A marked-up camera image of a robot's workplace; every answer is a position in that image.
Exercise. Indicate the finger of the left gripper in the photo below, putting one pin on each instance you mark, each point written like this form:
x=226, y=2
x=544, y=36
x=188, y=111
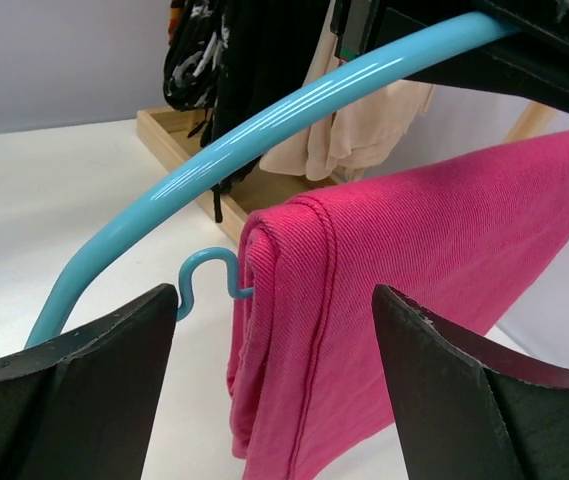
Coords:
x=544, y=19
x=516, y=66

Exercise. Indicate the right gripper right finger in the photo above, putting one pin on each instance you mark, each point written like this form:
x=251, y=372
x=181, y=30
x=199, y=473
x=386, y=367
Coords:
x=465, y=406

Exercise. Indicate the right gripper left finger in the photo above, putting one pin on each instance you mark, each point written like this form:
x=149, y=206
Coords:
x=82, y=405

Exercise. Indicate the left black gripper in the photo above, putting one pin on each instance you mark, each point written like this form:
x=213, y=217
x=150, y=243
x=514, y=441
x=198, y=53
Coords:
x=358, y=26

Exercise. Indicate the light blue hanger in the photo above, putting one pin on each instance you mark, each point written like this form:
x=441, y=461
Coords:
x=352, y=81

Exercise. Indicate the beige trousers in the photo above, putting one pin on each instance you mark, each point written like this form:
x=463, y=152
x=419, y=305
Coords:
x=353, y=139

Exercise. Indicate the pink trousers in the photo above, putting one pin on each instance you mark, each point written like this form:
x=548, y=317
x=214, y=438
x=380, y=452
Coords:
x=339, y=276

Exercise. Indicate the black white patterned trousers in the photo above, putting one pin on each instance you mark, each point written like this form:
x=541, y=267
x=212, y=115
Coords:
x=191, y=66

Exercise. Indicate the wooden clothes rack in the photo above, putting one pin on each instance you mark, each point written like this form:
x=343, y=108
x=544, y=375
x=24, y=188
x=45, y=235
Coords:
x=168, y=136

